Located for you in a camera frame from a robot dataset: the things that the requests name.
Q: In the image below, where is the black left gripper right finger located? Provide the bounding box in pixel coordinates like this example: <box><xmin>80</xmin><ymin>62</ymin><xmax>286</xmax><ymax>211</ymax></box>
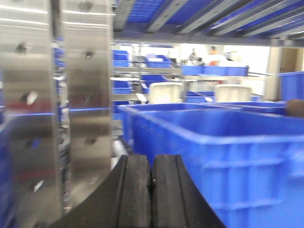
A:
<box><xmin>151</xmin><ymin>155</ymin><xmax>225</xmax><ymax>228</ymax></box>

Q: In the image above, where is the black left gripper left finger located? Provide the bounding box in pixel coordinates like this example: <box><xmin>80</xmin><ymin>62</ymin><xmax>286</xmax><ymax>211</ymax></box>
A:
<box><xmin>50</xmin><ymin>155</ymin><xmax>151</xmax><ymax>228</ymax></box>

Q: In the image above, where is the blue bin near gripper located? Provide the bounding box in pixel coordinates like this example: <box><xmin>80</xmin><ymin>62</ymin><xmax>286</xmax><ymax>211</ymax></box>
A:
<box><xmin>120</xmin><ymin>103</ymin><xmax>304</xmax><ymax>228</ymax></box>

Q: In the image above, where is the blue bin far right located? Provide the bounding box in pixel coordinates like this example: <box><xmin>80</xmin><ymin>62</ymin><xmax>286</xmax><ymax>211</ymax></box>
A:
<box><xmin>278</xmin><ymin>71</ymin><xmax>304</xmax><ymax>101</ymax></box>

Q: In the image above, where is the white chair left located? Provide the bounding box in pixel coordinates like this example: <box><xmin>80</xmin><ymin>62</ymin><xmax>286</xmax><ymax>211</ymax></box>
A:
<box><xmin>148</xmin><ymin>82</ymin><xmax>183</xmax><ymax>104</ymax></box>

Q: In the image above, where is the white chair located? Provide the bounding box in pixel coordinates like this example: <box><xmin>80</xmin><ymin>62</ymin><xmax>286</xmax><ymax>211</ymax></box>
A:
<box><xmin>214</xmin><ymin>84</ymin><xmax>252</xmax><ymax>102</ymax></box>
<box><xmin>148</xmin><ymin>82</ymin><xmax>183</xmax><ymax>104</ymax></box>

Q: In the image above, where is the white chair right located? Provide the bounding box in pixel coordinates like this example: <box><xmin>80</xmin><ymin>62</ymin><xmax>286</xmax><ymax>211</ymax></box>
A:
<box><xmin>214</xmin><ymin>84</ymin><xmax>252</xmax><ymax>102</ymax></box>

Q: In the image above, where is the overhead roller shelf rack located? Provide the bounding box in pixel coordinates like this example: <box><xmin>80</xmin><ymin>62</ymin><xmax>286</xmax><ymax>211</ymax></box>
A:
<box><xmin>113</xmin><ymin>0</ymin><xmax>304</xmax><ymax>48</ymax></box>

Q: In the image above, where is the stainless steel upright post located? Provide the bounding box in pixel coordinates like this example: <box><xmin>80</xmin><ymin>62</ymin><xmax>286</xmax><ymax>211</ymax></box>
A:
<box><xmin>0</xmin><ymin>0</ymin><xmax>62</xmax><ymax>228</ymax></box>

